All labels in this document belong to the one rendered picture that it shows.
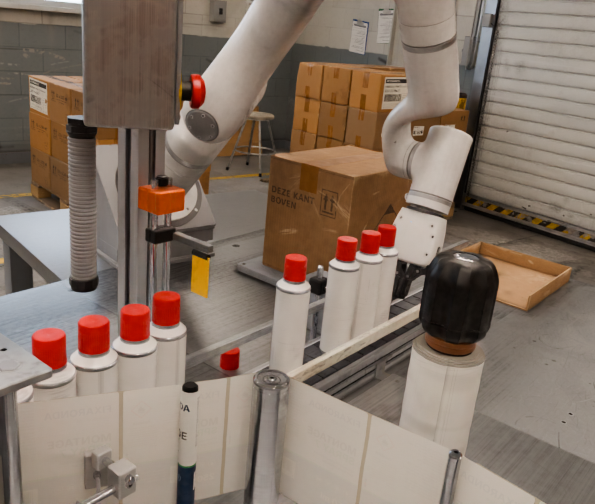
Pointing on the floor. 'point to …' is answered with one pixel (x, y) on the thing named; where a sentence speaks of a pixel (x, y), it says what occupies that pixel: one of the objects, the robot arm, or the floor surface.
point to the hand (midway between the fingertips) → (400, 287)
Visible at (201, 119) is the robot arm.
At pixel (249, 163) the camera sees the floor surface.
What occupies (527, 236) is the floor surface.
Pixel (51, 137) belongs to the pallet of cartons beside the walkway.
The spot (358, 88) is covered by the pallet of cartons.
